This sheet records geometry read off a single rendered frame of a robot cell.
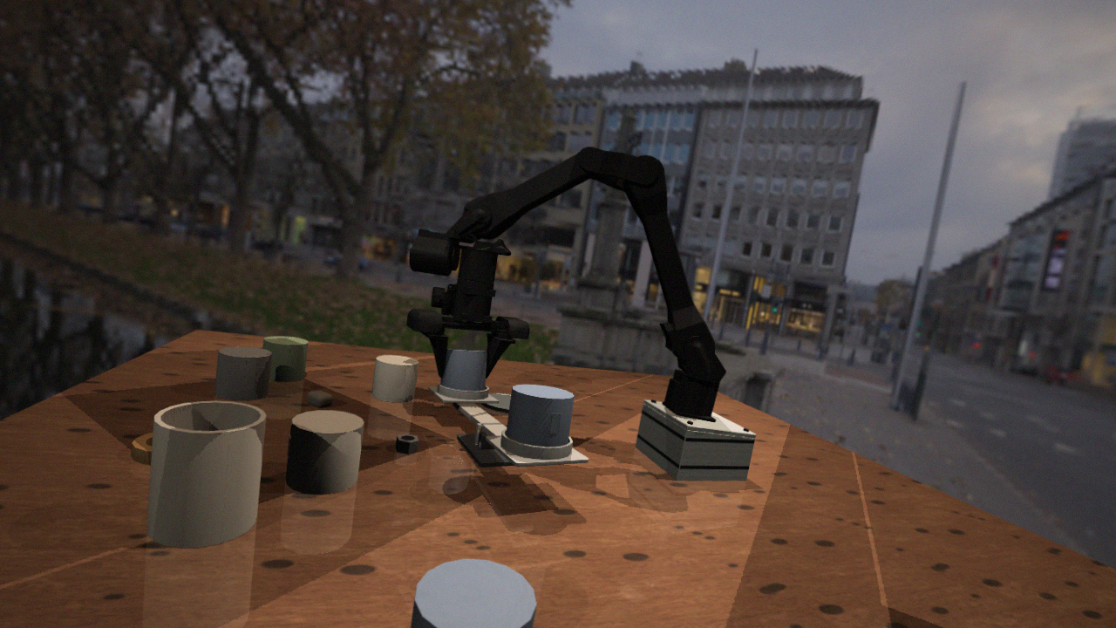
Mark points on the white round dish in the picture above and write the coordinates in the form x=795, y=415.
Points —
x=502, y=406

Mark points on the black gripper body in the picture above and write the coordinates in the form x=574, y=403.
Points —
x=472, y=304

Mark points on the dark grey hex nut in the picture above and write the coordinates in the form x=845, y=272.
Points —
x=407, y=444

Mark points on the beige balance beam with square pans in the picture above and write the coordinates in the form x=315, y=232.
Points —
x=492, y=448

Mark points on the grey pebble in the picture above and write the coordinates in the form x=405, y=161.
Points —
x=319, y=399

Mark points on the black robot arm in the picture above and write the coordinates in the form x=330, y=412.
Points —
x=692, y=392

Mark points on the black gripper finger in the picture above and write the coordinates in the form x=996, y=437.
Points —
x=439, y=344
x=495, y=348

